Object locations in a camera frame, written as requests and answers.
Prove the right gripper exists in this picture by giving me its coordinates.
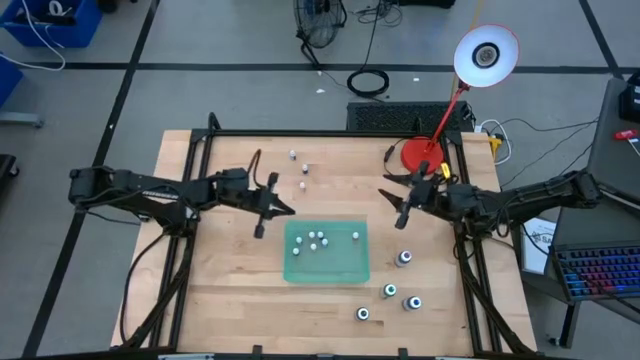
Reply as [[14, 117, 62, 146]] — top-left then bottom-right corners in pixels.
[[377, 160, 449, 231]]

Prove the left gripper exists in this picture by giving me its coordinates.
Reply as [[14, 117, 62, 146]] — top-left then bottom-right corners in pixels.
[[243, 172, 297, 240]]

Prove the red desk lamp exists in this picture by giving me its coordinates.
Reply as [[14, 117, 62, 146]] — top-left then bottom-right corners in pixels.
[[399, 23, 521, 176]]

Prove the black perforated computer case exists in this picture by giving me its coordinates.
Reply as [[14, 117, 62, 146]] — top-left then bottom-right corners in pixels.
[[345, 101, 474, 134]]

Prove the teal translucent plastic bin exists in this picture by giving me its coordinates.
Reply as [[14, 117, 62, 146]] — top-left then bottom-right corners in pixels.
[[282, 219, 372, 286]]

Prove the white printed paper sheet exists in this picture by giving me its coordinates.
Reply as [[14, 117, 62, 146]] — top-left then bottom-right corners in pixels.
[[519, 215, 557, 275]]

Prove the black floor fan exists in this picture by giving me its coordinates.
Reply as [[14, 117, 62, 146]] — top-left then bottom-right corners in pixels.
[[292, 0, 349, 69]]

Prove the grey side desk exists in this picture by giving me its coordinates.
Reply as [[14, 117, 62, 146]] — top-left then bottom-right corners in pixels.
[[547, 74, 640, 351]]

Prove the backlit rainbow keyboard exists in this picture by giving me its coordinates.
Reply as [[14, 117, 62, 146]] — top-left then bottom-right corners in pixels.
[[549, 242, 640, 304]]

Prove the black desk device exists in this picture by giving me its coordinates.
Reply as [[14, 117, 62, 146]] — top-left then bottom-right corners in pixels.
[[618, 72, 640, 124]]

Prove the blue storage tote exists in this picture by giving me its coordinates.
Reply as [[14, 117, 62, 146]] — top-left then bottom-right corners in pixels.
[[0, 0, 104, 50]]

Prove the blue plastic container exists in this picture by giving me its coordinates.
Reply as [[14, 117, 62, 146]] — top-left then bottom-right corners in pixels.
[[0, 52, 25, 109]]

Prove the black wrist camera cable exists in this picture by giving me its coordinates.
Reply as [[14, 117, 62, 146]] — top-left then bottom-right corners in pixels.
[[248, 148, 265, 190]]

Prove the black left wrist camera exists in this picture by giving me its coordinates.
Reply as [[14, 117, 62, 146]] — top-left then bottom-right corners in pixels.
[[219, 168, 250, 190]]

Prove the black coiled floor cable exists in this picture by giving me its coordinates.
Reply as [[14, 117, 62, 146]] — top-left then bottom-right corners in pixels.
[[346, 68, 391, 99]]

